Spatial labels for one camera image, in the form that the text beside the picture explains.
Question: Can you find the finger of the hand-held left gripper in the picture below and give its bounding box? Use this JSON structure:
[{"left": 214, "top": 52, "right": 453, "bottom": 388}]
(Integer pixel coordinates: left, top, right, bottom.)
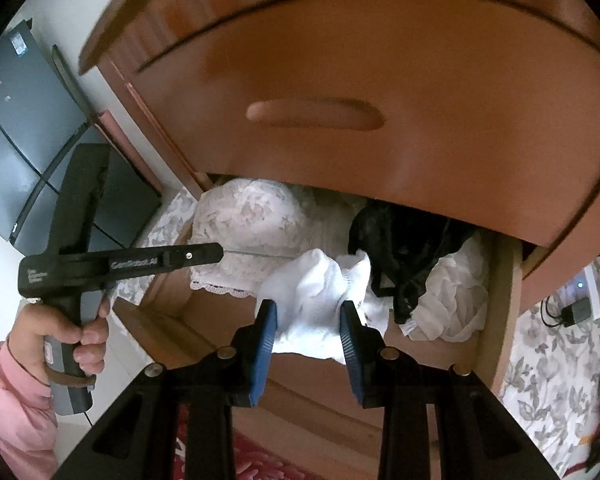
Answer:
[{"left": 160, "top": 242, "right": 225, "bottom": 273}]

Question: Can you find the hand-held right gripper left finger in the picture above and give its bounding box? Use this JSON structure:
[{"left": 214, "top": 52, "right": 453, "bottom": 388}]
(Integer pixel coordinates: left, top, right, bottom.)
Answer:
[{"left": 52, "top": 299, "right": 279, "bottom": 480}]

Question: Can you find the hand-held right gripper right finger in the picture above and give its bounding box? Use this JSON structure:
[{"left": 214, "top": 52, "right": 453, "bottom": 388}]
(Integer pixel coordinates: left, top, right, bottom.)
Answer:
[{"left": 339, "top": 301, "right": 563, "bottom": 480}]

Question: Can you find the white lace garment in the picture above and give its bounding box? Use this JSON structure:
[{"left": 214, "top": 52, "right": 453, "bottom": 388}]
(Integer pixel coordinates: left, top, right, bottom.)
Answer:
[{"left": 189, "top": 177, "right": 341, "bottom": 298}]

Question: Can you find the wooden drawer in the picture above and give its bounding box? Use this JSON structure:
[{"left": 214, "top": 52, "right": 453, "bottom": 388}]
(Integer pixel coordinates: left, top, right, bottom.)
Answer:
[
  {"left": 115, "top": 172, "right": 523, "bottom": 451},
  {"left": 95, "top": 0, "right": 600, "bottom": 261}
]

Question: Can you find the soft white knit cloth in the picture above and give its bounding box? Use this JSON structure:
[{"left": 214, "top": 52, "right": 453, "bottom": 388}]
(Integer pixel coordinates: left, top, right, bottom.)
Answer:
[{"left": 255, "top": 249, "right": 396, "bottom": 366}]

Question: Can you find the black lace garment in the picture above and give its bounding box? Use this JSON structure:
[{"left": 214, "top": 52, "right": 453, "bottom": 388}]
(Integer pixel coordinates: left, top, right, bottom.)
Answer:
[{"left": 347, "top": 200, "right": 476, "bottom": 326}]

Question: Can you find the white sheer cloth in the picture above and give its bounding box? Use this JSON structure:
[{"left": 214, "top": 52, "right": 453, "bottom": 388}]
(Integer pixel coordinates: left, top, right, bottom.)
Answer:
[{"left": 395, "top": 237, "right": 491, "bottom": 343}]

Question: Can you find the person's left forearm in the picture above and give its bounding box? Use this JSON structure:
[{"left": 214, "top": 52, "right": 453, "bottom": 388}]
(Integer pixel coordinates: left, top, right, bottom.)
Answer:
[{"left": 0, "top": 337, "right": 61, "bottom": 476}]

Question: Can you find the person's left hand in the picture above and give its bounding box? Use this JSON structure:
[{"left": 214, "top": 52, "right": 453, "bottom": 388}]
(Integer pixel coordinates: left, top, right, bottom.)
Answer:
[{"left": 7, "top": 295, "right": 111, "bottom": 388}]

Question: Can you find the dark grey refrigerator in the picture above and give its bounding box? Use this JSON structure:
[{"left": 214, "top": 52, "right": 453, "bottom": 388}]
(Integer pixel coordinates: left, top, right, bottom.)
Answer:
[{"left": 0, "top": 25, "right": 163, "bottom": 261}]

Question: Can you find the grey floral bed sheet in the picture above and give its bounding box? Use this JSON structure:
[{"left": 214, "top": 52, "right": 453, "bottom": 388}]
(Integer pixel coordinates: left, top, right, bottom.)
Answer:
[{"left": 115, "top": 190, "right": 600, "bottom": 473}]

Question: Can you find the black charger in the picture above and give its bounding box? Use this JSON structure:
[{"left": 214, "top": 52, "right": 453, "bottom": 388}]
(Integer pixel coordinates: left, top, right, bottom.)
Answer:
[{"left": 562, "top": 297, "right": 593, "bottom": 326}]

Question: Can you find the black charger cable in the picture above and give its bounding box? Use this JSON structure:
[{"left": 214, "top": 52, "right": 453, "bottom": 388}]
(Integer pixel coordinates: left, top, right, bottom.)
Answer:
[{"left": 540, "top": 245, "right": 600, "bottom": 331}]

